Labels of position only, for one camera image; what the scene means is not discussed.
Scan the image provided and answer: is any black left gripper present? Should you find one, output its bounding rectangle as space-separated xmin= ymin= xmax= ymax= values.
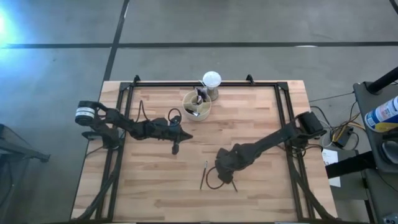
xmin=157 ymin=115 xmax=193 ymax=156

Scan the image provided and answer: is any beige round divided container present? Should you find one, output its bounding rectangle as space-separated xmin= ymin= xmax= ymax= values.
xmin=182 ymin=90 xmax=213 ymax=122

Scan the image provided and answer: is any grey lamp base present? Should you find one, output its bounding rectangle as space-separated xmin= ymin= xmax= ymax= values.
xmin=205 ymin=86 xmax=220 ymax=102

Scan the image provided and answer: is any white light bulb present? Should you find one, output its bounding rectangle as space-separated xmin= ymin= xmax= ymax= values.
xmin=202 ymin=70 xmax=222 ymax=89

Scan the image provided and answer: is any white paper sheet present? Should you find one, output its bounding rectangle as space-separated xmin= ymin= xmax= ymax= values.
xmin=322 ymin=148 xmax=342 ymax=188

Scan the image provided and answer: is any black power box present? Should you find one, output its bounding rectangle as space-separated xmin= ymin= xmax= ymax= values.
xmin=331 ymin=126 xmax=355 ymax=149

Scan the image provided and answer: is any black flat bar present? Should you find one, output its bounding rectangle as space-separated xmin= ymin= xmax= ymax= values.
xmin=325 ymin=151 xmax=377 ymax=180

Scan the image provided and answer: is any black metal stand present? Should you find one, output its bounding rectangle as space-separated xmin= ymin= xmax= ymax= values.
xmin=0 ymin=123 xmax=52 ymax=224

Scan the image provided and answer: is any grey cart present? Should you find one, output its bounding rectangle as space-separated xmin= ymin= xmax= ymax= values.
xmin=353 ymin=81 xmax=398 ymax=224

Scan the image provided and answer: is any blue white yellow spray can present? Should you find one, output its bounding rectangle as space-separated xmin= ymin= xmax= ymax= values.
xmin=364 ymin=95 xmax=398 ymax=133

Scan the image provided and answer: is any grey rounded device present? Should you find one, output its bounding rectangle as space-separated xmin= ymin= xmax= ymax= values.
xmin=379 ymin=139 xmax=398 ymax=165

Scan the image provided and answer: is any black pole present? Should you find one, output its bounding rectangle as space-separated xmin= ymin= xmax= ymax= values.
xmin=366 ymin=66 xmax=398 ymax=95

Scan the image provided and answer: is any black aluminium table frame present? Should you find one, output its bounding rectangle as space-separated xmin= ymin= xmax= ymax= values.
xmin=73 ymin=81 xmax=336 ymax=222

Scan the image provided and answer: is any yellow cable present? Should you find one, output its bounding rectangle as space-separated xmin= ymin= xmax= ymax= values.
xmin=331 ymin=111 xmax=367 ymax=139

